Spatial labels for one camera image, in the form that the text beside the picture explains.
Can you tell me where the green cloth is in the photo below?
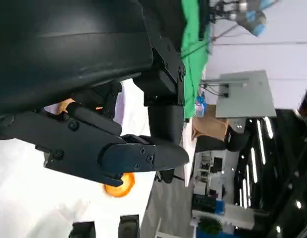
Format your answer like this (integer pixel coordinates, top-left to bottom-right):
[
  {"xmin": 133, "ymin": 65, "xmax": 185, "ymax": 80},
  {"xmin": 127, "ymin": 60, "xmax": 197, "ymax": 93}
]
[{"xmin": 180, "ymin": 0, "xmax": 213, "ymax": 122}]

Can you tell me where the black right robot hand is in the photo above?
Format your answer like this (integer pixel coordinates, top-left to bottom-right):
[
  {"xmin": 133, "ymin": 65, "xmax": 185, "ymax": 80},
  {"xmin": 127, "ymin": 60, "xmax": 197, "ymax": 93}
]
[{"xmin": 70, "ymin": 214, "xmax": 141, "ymax": 238}]

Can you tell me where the lilac plate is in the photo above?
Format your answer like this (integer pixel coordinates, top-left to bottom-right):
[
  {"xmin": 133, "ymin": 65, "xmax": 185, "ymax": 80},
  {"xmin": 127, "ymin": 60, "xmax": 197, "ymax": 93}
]
[{"xmin": 43, "ymin": 85, "xmax": 124, "ymax": 124}]

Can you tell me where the white ceiling light strip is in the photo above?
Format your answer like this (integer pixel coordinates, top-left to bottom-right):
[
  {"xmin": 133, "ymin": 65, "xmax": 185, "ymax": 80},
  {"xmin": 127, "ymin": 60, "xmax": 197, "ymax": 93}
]
[
  {"xmin": 256, "ymin": 119, "xmax": 266, "ymax": 164},
  {"xmin": 251, "ymin": 147, "xmax": 258, "ymax": 184}
]

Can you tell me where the orange and white bread roll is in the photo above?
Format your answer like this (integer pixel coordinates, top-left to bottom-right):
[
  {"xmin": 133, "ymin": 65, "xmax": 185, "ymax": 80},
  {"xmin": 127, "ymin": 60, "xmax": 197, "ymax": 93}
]
[
  {"xmin": 102, "ymin": 172, "xmax": 136, "ymax": 198},
  {"xmin": 56, "ymin": 98, "xmax": 76, "ymax": 115}
]

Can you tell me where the grey desk panel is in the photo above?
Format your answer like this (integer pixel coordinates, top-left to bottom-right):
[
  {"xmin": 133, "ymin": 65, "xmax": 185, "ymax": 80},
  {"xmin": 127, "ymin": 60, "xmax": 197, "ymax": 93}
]
[{"xmin": 215, "ymin": 70, "xmax": 277, "ymax": 119}]

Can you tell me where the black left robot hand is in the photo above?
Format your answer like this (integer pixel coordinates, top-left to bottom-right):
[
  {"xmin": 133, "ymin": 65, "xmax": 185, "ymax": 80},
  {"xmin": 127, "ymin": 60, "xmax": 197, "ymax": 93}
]
[{"xmin": 0, "ymin": 0, "xmax": 190, "ymax": 188}]

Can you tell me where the green potted plant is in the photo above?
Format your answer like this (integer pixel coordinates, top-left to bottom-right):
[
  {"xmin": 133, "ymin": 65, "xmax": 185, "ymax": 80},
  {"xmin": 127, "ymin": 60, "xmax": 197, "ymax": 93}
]
[{"xmin": 200, "ymin": 217, "xmax": 223, "ymax": 234}]

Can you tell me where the person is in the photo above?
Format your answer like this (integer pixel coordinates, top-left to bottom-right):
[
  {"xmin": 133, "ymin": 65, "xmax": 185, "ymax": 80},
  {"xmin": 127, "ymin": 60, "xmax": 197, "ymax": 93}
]
[{"xmin": 192, "ymin": 116, "xmax": 250, "ymax": 153}]

